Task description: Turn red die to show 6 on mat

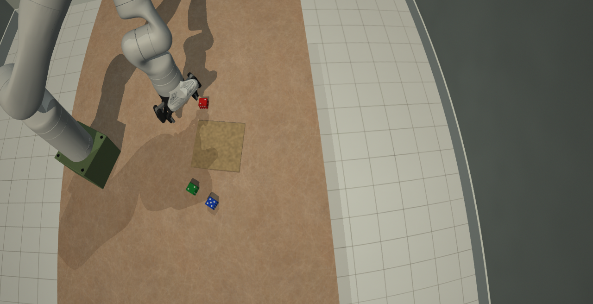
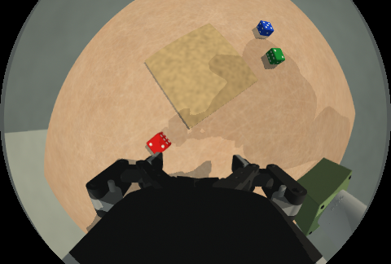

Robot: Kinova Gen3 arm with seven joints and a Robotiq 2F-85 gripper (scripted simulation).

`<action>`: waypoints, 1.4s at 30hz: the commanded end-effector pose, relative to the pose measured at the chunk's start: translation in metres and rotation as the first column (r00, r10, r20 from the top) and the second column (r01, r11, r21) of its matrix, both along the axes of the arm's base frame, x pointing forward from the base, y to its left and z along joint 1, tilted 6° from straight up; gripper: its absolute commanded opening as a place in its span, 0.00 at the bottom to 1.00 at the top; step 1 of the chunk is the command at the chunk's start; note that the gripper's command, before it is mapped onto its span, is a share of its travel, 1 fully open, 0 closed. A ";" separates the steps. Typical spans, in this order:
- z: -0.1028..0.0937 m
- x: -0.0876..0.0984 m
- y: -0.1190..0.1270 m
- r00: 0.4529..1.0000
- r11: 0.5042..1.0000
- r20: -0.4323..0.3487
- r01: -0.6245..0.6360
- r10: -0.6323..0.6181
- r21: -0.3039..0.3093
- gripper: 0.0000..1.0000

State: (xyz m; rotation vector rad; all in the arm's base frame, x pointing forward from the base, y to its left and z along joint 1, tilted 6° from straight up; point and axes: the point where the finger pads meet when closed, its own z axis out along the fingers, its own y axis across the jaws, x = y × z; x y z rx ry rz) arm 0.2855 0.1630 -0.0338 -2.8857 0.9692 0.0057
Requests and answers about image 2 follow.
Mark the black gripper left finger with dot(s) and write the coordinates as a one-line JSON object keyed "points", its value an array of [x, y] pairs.
{"points": [[109, 187]]}

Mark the red die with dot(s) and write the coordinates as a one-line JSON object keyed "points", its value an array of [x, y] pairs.
{"points": [[158, 143]]}

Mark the green die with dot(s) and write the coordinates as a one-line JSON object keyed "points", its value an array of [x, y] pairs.
{"points": [[275, 56]]}

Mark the olive-tan square mat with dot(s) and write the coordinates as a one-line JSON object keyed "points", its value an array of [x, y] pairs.
{"points": [[200, 72]]}

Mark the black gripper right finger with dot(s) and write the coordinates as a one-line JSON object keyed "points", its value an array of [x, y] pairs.
{"points": [[286, 192]]}

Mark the blue die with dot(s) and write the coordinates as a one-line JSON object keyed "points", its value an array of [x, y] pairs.
{"points": [[265, 28]]}

